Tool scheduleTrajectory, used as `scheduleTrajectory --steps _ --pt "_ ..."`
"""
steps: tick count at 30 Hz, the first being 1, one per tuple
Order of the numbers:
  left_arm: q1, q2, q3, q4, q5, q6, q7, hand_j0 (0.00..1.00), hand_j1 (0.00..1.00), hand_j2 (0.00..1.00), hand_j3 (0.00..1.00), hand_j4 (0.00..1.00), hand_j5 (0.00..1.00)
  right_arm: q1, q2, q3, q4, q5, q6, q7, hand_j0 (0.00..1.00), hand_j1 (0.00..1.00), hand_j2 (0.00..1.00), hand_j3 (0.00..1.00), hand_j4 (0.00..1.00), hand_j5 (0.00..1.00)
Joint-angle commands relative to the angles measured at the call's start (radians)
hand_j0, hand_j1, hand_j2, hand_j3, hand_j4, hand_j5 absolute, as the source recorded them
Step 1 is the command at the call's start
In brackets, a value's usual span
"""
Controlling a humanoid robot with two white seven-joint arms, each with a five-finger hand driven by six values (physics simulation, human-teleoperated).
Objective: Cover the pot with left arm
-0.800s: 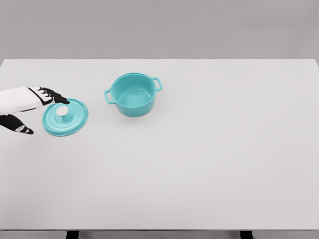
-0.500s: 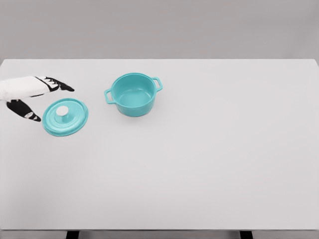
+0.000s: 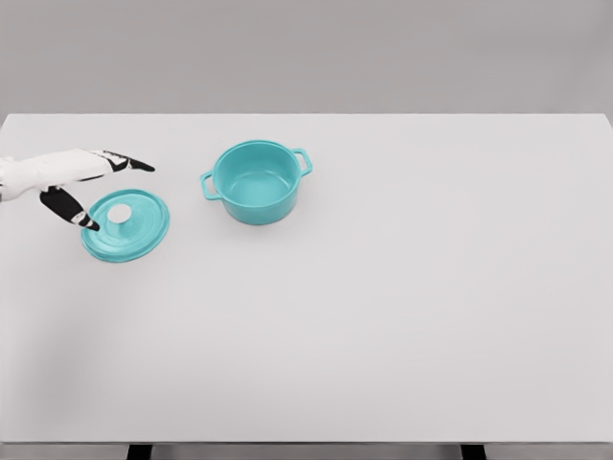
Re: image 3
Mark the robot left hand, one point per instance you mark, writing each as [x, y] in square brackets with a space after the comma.
[72, 165]

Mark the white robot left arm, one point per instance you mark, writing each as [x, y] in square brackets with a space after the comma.
[9, 178]

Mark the teal pot lid white knob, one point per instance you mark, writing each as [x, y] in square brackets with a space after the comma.
[139, 230]

